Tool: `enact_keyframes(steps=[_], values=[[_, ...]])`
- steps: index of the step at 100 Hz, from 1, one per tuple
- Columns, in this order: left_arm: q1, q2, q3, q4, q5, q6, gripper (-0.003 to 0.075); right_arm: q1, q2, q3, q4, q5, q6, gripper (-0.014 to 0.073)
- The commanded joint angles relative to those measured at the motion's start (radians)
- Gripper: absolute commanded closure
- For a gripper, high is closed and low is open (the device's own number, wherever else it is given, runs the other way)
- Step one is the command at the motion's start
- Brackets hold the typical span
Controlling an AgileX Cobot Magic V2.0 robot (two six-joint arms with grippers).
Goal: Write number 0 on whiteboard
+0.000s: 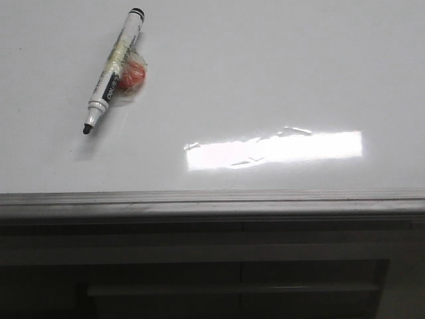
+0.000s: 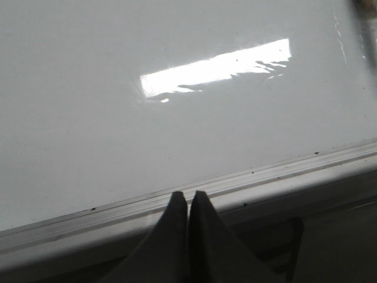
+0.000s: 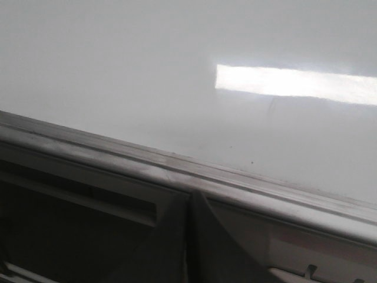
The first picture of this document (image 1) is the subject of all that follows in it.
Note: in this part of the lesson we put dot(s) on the white whiteboard surface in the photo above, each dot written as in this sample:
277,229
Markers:
311,95

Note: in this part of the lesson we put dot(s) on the red magnet taped to marker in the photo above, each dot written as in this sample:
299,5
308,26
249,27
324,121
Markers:
133,75

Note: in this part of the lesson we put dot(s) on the white black whiteboard marker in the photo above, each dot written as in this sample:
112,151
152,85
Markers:
113,70

